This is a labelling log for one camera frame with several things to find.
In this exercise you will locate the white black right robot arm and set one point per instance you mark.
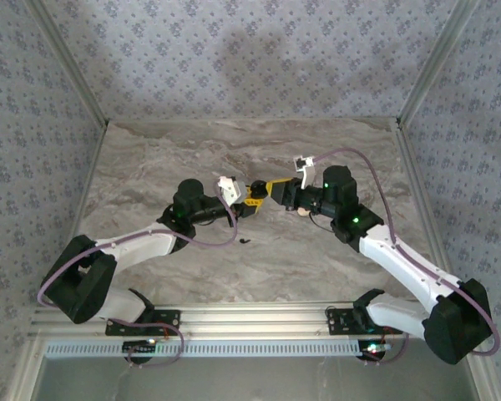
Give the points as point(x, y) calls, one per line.
point(401, 263)

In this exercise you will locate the black round wheel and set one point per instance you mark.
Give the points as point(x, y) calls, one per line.
point(259, 189)

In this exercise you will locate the aluminium left lower frame post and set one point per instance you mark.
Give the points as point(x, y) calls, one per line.
point(29, 367)

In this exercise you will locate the aluminium corner post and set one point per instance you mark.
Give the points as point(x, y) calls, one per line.
point(69, 62)
point(435, 62)

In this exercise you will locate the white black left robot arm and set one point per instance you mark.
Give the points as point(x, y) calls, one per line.
point(138, 246)

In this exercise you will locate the aluminium right side rail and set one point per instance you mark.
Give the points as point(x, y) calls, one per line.
point(418, 188)

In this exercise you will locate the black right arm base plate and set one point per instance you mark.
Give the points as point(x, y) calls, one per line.
point(338, 321)

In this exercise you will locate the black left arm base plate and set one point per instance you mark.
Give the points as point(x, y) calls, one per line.
point(171, 319)

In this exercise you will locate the aluminium right corner post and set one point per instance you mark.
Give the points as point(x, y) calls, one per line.
point(435, 62)

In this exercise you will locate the aluminium frame post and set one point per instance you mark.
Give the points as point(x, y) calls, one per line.
point(480, 372)
point(29, 367)

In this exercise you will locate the aluminium left corner post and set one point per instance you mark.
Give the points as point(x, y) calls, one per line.
point(69, 62)

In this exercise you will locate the aluminium front frame rail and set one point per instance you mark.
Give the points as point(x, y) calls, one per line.
point(250, 321)

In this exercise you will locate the aluminium right lower frame post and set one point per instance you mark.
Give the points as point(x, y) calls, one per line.
point(480, 372)

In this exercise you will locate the aluminium left side rail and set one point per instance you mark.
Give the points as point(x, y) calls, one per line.
point(91, 175)

